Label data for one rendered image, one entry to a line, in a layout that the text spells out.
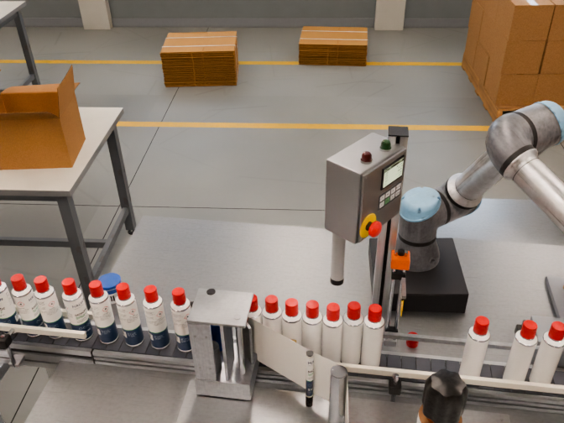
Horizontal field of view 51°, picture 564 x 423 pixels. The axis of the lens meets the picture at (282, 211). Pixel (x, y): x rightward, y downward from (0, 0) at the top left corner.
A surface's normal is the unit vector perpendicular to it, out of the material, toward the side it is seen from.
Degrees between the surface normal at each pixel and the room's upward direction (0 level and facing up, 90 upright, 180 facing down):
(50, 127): 90
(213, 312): 0
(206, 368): 90
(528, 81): 90
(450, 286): 2
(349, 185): 90
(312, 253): 0
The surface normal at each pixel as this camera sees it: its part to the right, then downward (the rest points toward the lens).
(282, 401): -0.02, -0.82
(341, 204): -0.69, 0.43
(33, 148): 0.03, 0.58
